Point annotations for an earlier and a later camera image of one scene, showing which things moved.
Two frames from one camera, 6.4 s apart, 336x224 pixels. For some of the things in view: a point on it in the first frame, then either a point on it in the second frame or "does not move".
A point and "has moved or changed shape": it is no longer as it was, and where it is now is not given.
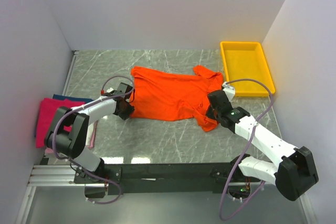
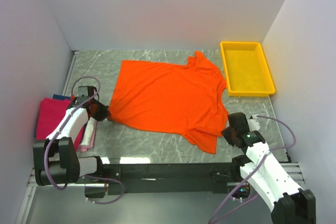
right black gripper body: (212, 114) → (228, 134)
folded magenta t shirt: (49, 108) does not move
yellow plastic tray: (247, 60) does not move
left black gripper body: (128, 109) → (101, 110)
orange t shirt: (161, 96) has moved or changed shape
